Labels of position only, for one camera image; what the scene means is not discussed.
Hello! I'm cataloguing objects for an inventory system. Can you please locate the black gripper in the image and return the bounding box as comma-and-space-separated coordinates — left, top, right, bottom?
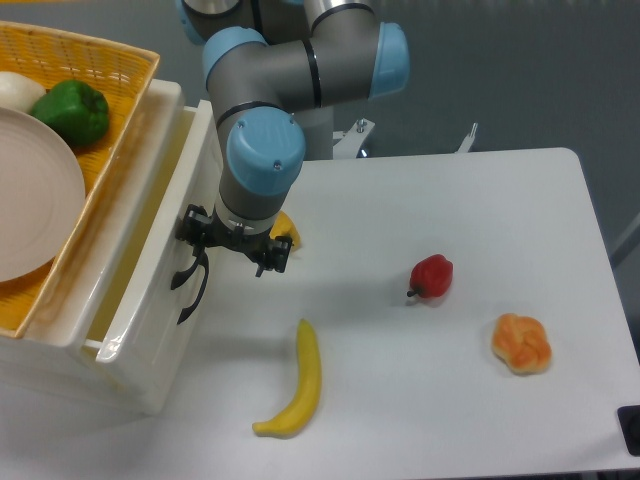
175, 204, 293, 277

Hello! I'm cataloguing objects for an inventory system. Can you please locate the black top drawer handle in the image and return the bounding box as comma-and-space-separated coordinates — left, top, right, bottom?
170, 247, 206, 290

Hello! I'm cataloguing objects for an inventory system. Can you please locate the black drawer handle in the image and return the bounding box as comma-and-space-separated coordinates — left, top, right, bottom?
177, 266, 209, 325
170, 247, 206, 290

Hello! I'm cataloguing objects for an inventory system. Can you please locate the white drawer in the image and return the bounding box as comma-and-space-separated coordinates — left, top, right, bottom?
84, 100, 221, 414

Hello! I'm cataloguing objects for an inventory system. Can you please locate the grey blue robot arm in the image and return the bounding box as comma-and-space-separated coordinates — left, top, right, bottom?
176, 1, 410, 272

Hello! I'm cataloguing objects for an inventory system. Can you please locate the white drawer cabinet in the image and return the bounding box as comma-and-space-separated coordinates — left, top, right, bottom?
0, 78, 231, 417

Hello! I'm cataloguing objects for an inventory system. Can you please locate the yellow bell pepper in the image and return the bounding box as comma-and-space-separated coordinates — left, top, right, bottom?
270, 211, 302, 251

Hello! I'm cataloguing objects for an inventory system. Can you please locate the yellow banana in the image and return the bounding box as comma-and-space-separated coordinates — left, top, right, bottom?
252, 319, 323, 439

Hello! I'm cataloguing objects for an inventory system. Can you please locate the red bell pepper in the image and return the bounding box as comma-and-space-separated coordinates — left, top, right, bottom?
407, 254, 454, 299

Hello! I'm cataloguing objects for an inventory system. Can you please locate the pink plate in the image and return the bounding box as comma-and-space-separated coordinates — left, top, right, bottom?
1, 108, 85, 281

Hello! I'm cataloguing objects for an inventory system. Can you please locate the green bell pepper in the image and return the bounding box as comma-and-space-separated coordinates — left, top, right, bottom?
30, 79, 110, 147

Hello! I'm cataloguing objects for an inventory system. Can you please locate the yellow wicker basket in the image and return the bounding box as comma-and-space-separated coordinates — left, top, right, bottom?
1, 21, 160, 338

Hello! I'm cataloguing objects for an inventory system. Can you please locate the white round vegetable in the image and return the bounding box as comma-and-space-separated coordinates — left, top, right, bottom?
0, 71, 46, 113

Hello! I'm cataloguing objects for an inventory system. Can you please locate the orange knotted bread roll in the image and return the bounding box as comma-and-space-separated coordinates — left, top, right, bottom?
491, 313, 553, 375

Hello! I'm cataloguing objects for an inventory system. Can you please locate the black device at table edge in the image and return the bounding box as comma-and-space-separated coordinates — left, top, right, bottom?
617, 405, 640, 457

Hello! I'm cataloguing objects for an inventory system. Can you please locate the black lower drawer handle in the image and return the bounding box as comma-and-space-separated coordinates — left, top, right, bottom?
177, 266, 209, 325

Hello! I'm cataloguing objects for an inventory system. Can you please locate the white clamp post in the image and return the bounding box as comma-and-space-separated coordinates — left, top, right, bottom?
455, 122, 478, 154

